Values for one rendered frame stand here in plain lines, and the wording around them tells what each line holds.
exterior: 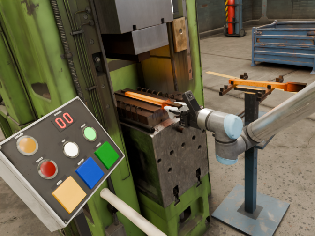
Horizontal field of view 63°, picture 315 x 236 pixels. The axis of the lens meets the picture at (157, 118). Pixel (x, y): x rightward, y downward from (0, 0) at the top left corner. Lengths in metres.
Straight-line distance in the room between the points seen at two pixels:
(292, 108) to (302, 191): 1.38
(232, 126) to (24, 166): 0.70
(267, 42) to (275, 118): 4.16
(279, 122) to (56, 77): 0.86
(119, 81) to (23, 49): 0.57
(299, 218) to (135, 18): 1.65
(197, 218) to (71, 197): 1.14
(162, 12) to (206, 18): 8.00
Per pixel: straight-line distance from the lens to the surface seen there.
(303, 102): 0.95
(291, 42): 4.95
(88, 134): 0.91
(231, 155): 1.10
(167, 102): 1.24
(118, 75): 1.65
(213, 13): 9.40
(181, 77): 1.53
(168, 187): 1.38
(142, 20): 1.14
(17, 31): 1.45
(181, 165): 1.40
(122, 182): 1.43
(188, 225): 1.77
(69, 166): 0.83
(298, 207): 2.17
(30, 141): 0.80
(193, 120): 1.15
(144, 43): 1.14
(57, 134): 0.85
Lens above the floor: 1.48
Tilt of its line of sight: 25 degrees down
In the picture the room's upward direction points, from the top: 9 degrees counter-clockwise
